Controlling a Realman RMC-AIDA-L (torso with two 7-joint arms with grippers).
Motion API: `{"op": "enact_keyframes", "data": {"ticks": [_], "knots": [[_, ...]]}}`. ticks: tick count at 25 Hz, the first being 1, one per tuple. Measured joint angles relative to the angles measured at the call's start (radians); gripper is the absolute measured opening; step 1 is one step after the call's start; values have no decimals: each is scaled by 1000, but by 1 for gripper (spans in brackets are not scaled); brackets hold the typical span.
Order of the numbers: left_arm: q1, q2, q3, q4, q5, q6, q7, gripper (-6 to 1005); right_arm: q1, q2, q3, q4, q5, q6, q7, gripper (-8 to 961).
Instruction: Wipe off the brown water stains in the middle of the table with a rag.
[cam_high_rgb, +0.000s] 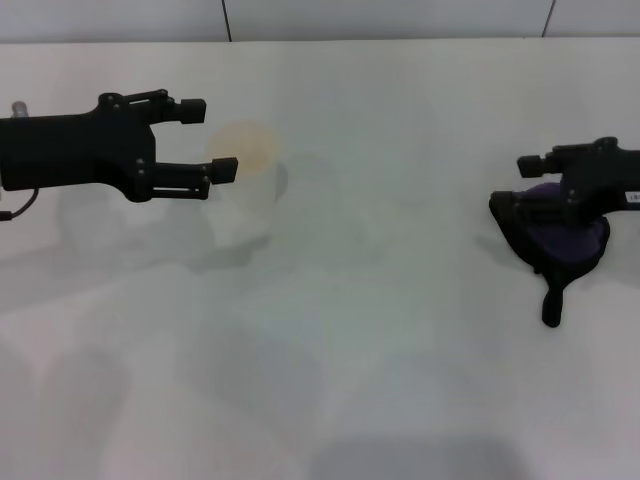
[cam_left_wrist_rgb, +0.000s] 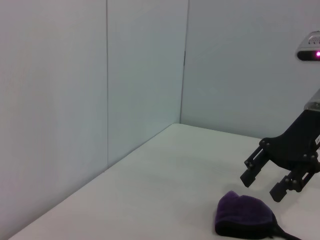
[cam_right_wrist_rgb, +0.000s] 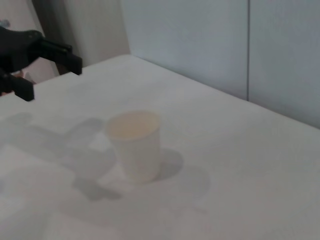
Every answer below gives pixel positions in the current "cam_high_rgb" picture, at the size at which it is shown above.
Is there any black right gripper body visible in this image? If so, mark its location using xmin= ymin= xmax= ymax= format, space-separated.
xmin=554 ymin=136 xmax=640 ymax=227

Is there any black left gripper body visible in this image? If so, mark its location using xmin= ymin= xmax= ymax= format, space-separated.
xmin=0 ymin=92 xmax=159 ymax=203

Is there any white paper cup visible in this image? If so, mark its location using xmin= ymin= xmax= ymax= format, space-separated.
xmin=205 ymin=119 xmax=291 ymax=211

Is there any purple rag with black trim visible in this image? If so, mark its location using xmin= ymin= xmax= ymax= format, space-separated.
xmin=488 ymin=181 xmax=612 ymax=329

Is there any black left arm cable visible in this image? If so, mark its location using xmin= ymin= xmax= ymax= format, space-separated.
xmin=0 ymin=190 xmax=39 ymax=224

